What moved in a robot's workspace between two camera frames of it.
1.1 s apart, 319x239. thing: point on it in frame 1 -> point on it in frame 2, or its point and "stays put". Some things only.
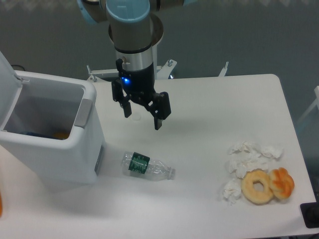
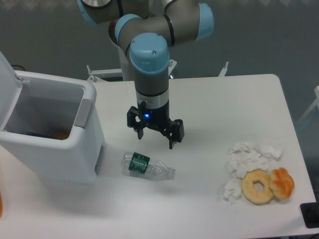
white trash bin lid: [10, 87] stays put
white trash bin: [54, 130] stays put
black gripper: [138, 83] -> [157, 118]
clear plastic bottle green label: [136, 165] stays put
